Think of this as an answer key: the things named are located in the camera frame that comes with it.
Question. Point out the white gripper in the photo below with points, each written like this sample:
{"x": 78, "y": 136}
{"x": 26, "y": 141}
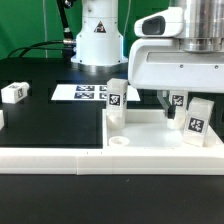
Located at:
{"x": 180, "y": 48}

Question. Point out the white square table top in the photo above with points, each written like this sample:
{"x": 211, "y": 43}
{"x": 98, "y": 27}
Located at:
{"x": 144, "y": 129}

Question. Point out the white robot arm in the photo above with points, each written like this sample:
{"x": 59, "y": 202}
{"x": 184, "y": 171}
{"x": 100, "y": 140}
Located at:
{"x": 99, "y": 45}

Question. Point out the white U-shaped obstacle fence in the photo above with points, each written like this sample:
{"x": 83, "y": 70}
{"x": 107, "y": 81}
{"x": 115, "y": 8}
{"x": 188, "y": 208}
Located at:
{"x": 208, "y": 160}

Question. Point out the white sheet with fiducial tags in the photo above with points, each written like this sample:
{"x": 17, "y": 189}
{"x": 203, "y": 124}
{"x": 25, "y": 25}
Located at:
{"x": 80, "y": 92}

